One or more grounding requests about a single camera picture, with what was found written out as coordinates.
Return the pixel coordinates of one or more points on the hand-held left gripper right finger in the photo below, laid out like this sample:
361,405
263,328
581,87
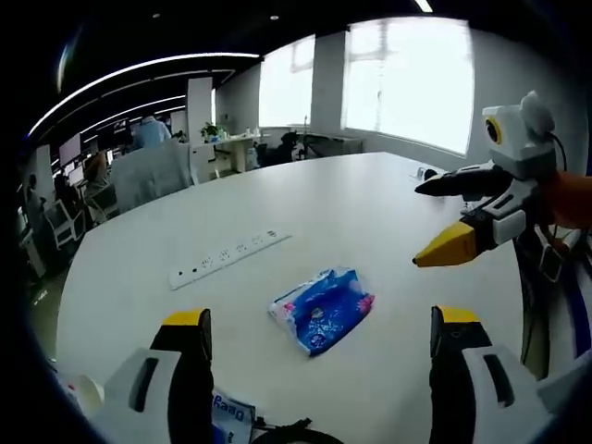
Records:
453,370

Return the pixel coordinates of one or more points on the white power strip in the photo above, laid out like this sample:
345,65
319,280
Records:
226,256

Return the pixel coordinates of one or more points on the short ceiling light strip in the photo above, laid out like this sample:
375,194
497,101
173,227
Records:
423,4

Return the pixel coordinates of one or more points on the frosted desk partition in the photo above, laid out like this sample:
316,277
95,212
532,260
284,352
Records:
152,176

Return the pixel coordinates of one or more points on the small black device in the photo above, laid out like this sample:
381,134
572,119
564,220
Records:
427,174

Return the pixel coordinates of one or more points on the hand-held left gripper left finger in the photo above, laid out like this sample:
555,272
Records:
189,370

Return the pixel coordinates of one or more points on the person's right hand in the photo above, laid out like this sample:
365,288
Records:
571,199

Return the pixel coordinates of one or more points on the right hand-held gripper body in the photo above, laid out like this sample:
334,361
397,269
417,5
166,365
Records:
522,148

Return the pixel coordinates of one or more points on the clear tissue packet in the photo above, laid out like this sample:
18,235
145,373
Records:
233,416

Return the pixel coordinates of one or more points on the white table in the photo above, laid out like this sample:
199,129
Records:
347,217

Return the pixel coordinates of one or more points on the blue tissue packet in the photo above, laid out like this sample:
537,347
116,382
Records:
324,310

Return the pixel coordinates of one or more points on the long ceiling light strip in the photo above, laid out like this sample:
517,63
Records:
139,74

